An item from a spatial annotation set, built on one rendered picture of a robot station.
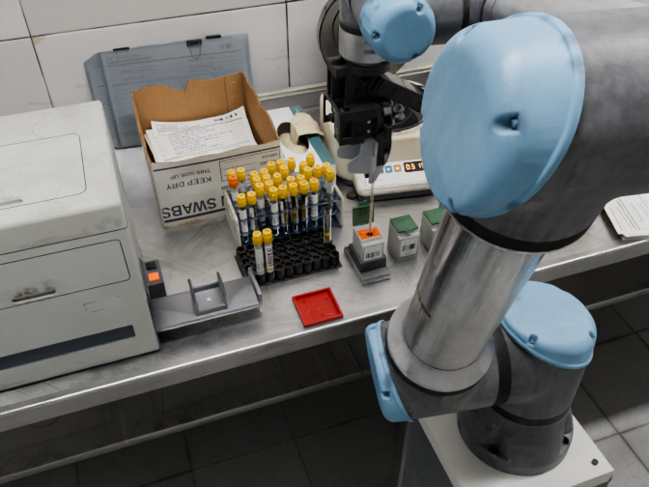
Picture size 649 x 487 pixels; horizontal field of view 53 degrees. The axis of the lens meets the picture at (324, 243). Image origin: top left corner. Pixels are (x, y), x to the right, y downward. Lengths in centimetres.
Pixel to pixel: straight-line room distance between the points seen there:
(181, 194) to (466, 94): 89
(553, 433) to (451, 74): 57
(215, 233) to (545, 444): 69
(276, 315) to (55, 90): 70
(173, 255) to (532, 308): 68
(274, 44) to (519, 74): 118
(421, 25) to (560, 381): 42
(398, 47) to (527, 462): 53
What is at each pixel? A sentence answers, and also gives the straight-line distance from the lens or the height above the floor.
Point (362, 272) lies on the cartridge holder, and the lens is 113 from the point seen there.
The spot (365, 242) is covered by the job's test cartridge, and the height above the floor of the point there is 95.
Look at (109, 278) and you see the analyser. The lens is 94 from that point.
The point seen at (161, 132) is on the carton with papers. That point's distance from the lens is 143.
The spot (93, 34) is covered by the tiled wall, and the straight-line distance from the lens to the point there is 145.
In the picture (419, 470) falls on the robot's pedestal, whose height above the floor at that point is 75.
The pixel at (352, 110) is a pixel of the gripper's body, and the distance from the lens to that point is 92.
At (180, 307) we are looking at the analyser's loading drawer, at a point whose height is 91.
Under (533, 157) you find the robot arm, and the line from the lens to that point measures 37.
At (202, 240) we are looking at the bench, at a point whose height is 87.
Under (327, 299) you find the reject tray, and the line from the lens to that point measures 110.
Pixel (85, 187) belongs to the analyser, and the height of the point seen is 117.
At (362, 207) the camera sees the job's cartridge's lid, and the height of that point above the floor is 99.
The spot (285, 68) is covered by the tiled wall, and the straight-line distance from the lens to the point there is 155.
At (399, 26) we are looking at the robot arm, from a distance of 74.
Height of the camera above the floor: 168
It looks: 42 degrees down
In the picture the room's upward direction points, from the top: straight up
